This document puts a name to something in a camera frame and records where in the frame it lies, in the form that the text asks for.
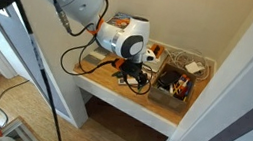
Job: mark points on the black glossy case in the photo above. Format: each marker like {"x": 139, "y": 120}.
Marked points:
{"x": 168, "y": 78}

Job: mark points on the grey metal frame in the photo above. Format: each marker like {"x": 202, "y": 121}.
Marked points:
{"x": 20, "y": 128}

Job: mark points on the dark green glossy object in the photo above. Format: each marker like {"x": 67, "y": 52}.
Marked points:
{"x": 117, "y": 74}

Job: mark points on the grey white paper sheets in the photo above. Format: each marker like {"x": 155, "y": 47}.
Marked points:
{"x": 96, "y": 56}

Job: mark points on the colourful book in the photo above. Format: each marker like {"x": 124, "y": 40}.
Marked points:
{"x": 119, "y": 20}

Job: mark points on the brown cardboard box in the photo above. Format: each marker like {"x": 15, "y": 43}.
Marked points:
{"x": 165, "y": 101}

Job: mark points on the grey door panel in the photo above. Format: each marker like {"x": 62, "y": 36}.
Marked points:
{"x": 18, "y": 51}

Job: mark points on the white remote control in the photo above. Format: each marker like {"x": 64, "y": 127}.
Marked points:
{"x": 127, "y": 81}

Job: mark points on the white door frame post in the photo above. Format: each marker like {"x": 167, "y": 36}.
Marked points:
{"x": 66, "y": 88}

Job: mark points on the white frame dark stripe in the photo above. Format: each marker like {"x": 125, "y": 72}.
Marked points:
{"x": 228, "y": 112}

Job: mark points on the white paper stack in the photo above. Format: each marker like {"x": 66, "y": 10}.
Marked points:
{"x": 156, "y": 65}

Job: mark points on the black orange wrist camera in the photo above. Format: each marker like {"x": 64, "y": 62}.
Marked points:
{"x": 119, "y": 63}

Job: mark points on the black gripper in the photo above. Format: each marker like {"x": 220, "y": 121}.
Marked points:
{"x": 133, "y": 68}

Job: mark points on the orange black tool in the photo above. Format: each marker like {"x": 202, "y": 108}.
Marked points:
{"x": 156, "y": 49}

